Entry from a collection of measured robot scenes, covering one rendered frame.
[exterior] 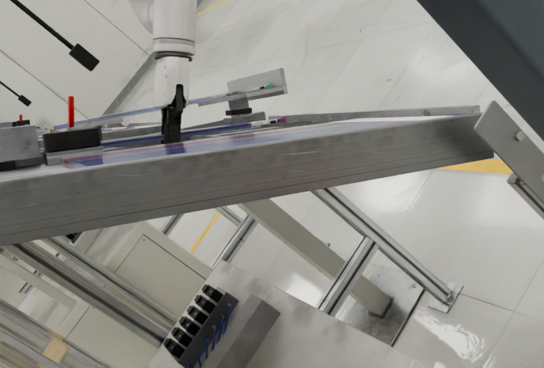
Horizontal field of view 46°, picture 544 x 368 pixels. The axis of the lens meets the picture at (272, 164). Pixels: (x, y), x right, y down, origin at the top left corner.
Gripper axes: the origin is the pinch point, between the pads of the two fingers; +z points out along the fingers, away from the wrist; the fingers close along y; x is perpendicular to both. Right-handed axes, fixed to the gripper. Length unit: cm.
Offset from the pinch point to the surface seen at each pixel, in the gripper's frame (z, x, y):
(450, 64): -34, 136, -78
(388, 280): 41, 81, -36
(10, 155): 4.2, -30.9, 27.9
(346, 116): -4.5, 24.9, 25.5
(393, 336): 53, 72, -21
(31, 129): 0.4, -28.4, 27.9
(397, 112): -4.7, 24.9, 41.1
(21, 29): -131, 18, -749
